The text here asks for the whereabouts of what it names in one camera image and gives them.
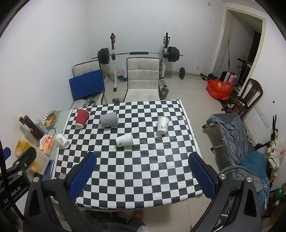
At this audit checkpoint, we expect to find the grey cup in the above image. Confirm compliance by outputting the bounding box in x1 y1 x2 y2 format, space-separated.
100 112 118 128

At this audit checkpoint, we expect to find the white paper cup left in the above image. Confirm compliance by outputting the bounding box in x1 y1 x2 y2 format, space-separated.
55 133 70 149

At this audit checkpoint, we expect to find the white paper cup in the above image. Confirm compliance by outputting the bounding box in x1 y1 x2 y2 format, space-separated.
55 133 70 149
157 116 170 136
116 132 134 147

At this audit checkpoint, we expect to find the red paper cup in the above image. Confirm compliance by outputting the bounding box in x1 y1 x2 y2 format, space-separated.
75 109 89 130

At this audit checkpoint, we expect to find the white paper cup centre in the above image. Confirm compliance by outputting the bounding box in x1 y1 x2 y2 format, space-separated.
116 132 134 147

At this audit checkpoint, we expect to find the white paper cup right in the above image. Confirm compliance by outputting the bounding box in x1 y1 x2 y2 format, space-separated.
157 116 170 136

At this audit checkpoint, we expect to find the teal cloth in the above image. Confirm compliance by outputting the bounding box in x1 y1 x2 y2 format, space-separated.
239 152 270 212

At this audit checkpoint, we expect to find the orange snack packet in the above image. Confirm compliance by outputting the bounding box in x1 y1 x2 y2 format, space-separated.
39 134 55 157

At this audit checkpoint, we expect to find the dark glass bottle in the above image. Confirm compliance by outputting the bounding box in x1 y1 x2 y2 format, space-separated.
19 115 45 141

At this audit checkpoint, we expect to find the grey blanket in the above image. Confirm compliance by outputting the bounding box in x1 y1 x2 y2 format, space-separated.
206 115 251 167

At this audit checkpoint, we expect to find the grey folding cot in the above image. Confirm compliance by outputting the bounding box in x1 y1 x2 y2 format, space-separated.
202 113 256 165

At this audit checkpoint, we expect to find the decorated plate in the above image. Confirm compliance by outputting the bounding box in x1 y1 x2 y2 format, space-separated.
42 110 59 128

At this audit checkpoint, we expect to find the checkered black white tablecloth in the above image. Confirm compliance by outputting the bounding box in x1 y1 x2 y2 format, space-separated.
52 100 202 210

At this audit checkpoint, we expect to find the dark wooden chair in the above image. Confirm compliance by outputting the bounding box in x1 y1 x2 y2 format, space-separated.
221 78 263 119

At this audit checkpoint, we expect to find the red plastic bag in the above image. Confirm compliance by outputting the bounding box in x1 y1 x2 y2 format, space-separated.
206 79 235 101

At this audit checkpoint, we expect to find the chair with blue cushion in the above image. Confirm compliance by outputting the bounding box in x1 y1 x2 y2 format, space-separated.
69 60 107 108

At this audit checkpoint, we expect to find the pink suitcase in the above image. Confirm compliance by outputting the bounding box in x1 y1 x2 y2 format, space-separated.
220 72 238 84

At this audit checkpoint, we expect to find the black dumbbell on floor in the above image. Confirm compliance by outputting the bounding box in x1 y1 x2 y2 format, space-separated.
159 85 169 100

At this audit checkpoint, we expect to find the white padded chair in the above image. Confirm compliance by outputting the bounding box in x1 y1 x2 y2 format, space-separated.
124 57 160 102

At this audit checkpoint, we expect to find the barbell with black plates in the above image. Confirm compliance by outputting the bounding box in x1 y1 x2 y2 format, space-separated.
92 46 183 65

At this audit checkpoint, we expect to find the white barbell rack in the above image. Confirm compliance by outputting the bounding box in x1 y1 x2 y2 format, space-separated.
109 32 172 92

